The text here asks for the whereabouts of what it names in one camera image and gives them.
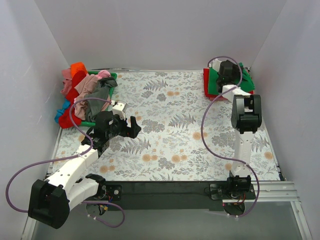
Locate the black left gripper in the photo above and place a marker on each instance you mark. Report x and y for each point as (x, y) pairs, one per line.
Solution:
(127, 128)

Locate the green t shirt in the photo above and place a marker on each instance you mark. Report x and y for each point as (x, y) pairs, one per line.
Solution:
(212, 80)

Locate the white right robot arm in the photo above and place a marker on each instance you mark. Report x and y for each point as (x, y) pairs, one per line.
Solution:
(246, 118)

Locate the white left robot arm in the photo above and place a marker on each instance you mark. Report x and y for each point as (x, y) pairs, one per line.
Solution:
(52, 199)

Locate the grey t shirt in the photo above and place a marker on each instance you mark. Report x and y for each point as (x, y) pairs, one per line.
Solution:
(101, 91)

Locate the green laundry basket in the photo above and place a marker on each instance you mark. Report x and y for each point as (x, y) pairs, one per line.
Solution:
(80, 108)

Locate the crumpled red t shirt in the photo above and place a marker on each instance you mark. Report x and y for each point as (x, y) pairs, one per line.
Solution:
(65, 120)

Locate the blue t shirt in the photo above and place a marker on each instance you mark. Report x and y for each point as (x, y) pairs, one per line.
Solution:
(66, 104)

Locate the orange t shirt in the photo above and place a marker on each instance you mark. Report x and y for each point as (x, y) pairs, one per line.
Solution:
(77, 67)

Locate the folded red t shirt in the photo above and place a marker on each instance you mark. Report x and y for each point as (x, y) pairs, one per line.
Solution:
(206, 85)

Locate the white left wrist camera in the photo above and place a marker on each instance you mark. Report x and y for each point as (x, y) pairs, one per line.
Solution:
(119, 108)

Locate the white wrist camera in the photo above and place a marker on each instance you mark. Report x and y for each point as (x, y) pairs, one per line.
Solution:
(215, 64)
(119, 108)

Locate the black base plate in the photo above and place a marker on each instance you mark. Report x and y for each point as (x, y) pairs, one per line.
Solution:
(171, 195)

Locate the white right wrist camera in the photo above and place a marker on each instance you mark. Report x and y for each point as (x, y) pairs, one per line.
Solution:
(215, 64)

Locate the aluminium frame rail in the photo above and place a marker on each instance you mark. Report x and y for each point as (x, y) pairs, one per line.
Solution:
(274, 214)

